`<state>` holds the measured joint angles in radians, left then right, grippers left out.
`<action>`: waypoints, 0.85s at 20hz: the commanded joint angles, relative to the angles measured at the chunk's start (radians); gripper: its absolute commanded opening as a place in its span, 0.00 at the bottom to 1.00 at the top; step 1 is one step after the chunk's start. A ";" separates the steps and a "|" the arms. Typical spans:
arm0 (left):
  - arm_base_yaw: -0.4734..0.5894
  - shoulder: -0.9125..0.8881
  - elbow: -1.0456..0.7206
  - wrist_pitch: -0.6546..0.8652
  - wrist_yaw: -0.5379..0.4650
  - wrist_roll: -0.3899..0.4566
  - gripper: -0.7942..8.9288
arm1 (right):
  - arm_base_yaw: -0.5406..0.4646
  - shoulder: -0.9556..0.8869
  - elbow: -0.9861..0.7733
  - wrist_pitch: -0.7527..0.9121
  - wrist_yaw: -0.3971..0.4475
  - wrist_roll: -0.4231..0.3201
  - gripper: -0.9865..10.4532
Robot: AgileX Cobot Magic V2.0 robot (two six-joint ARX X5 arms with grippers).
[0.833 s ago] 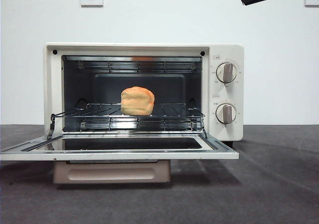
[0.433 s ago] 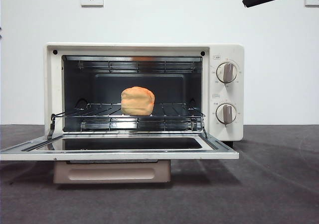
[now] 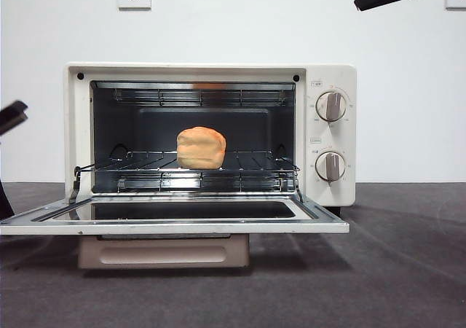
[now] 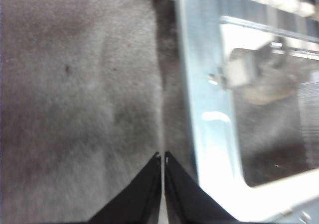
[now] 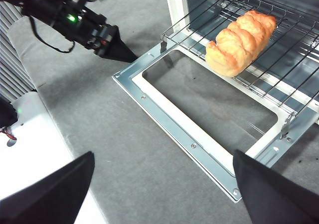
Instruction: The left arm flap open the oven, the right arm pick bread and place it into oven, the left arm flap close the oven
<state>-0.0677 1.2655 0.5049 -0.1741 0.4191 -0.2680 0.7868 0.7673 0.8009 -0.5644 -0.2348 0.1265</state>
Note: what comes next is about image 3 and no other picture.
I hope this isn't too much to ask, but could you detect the oven door with beige handle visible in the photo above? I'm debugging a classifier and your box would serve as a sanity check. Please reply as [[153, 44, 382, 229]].
[[0, 192, 350, 270]]

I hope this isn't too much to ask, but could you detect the golden brown bread roll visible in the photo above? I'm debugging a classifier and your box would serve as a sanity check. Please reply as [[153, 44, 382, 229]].
[[176, 125, 226, 170]]

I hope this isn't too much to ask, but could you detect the white Toshiba toaster oven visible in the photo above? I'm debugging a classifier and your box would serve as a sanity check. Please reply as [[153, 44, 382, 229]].
[[64, 62, 358, 218]]

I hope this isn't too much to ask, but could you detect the temperature knob with beige grip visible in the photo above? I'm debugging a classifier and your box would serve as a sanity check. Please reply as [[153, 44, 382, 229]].
[[315, 90, 347, 122]]

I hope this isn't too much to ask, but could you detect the timer knob with beige grip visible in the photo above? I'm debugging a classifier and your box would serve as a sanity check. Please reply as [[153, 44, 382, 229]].
[[315, 151, 347, 182]]

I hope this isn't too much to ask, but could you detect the metal wire oven rack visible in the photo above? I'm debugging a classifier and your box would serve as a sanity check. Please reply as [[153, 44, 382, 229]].
[[74, 149, 301, 174]]

